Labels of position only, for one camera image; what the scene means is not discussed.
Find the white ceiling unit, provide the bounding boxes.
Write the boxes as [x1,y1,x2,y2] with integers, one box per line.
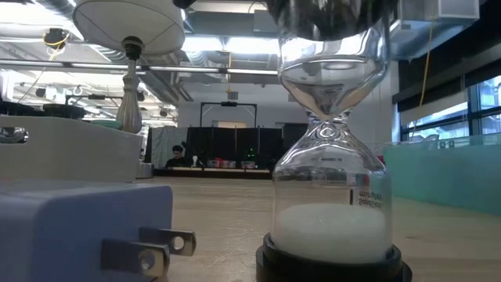
[402,0,481,23]

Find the yellow hanging cable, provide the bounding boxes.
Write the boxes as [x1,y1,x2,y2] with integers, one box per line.
[418,19,436,107]

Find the black overhead camera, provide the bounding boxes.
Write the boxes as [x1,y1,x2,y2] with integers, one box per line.
[42,27,72,51]

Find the black curtain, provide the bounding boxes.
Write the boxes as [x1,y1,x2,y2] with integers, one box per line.
[186,126,283,170]

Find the white sand hourglass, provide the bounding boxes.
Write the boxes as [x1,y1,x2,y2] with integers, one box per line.
[254,0,414,282]

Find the person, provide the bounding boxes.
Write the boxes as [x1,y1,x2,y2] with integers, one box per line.
[164,144,193,169]

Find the black cabinet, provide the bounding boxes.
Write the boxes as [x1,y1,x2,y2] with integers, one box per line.
[282,123,310,154]

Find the grey cloth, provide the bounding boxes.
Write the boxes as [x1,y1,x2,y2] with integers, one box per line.
[150,125,189,168]

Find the green translucent tray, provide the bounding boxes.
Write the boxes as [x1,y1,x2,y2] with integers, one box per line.
[382,132,501,217]

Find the white power adapter plug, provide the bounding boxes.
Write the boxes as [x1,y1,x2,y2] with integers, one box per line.
[0,180,197,282]

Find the grey plastic bin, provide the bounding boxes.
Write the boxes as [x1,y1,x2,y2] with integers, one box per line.
[0,114,144,184]

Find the white lamp shade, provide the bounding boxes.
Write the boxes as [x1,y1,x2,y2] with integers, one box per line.
[72,0,187,56]

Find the black gantry frame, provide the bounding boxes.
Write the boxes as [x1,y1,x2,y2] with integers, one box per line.
[200,101,258,128]

